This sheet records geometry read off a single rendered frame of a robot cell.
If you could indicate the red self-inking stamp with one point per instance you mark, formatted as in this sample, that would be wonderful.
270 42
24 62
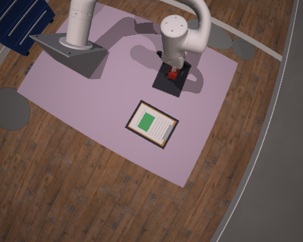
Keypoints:
172 74

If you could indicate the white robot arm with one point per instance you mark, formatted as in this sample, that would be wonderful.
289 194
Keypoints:
175 36

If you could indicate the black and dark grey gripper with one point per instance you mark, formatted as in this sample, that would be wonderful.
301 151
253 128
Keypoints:
179 63

